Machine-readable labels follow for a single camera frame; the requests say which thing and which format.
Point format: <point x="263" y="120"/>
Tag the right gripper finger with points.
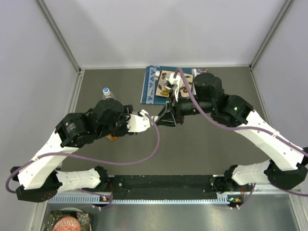
<point x="166" y="111"/>
<point x="167" y="122"/>

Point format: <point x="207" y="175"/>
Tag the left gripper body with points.
<point x="120" y="129"/>

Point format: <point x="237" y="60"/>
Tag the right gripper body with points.
<point x="176" y="110"/>

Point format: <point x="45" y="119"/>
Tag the clear plastic bottle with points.
<point x="154" y="118"/>
<point x="110" y="96"/>

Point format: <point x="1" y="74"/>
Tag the orange juice bottle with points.
<point x="111" y="137"/>

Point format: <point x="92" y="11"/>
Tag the blue white bottle cap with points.
<point x="106" y="91"/>

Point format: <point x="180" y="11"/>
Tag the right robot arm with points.
<point x="286" y="167"/>

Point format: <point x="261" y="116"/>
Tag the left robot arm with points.
<point x="40" y="180"/>

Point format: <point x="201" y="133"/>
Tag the square floral plate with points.
<point x="161" y="91"/>

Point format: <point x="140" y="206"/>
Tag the silver fork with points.
<point x="152" y="84"/>

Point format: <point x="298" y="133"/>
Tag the blue patterned placemat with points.
<point x="189" y="73"/>

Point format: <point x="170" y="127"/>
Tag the stacked patterned bowls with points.
<point x="68" y="219"/>

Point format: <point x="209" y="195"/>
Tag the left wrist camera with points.
<point x="138" y="122"/>

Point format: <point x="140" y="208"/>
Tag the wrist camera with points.
<point x="173" y="82"/>
<point x="138" y="122"/>

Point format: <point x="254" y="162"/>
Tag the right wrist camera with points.
<point x="173" y="82"/>

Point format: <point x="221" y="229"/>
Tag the aluminium frame rail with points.
<point x="91" y="179"/>

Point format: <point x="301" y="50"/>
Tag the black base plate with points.
<point x="168" y="187"/>

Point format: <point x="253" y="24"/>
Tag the grey cable duct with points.
<point x="82" y="199"/>

